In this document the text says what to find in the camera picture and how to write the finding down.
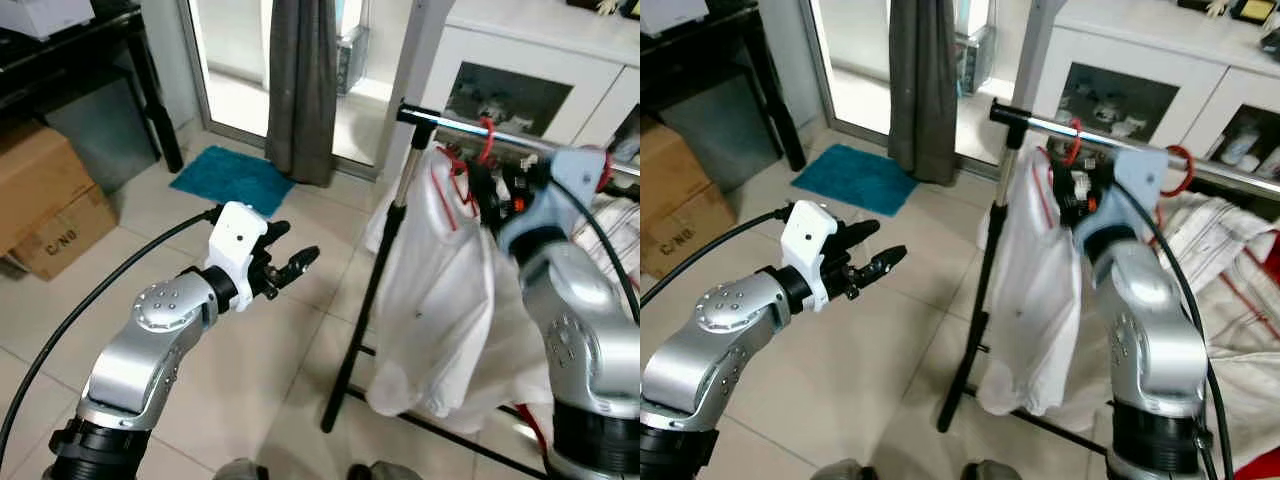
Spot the teal floor mat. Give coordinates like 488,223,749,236
790,143,919,216
168,145,296,218

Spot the white t-shirt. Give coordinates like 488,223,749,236
365,145,561,431
975,145,1111,419

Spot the off-white stitched jacket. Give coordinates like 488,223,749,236
1160,190,1280,471
585,195,641,291

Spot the white glass-front cabinet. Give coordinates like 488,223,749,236
395,0,641,171
1030,0,1280,191

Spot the glass sliding door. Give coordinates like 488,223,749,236
178,0,456,183
800,0,1071,166

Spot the dark grey curtain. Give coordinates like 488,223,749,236
888,0,959,186
265,0,336,188

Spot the printed brown cardboard box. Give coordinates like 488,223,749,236
645,183,736,281
8,183,119,283

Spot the grey flat panel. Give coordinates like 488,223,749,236
655,85,786,191
42,75,161,196

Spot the black desk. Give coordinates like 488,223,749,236
640,0,809,171
0,0,186,173

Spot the white box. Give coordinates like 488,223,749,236
0,0,96,41
640,0,709,29

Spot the red polo shirt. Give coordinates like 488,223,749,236
1232,432,1280,477

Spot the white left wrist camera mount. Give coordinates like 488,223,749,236
780,200,839,313
205,202,269,313

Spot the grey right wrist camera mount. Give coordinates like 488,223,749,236
1075,148,1169,246
500,148,606,251

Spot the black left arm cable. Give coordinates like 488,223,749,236
640,205,796,306
0,205,223,471

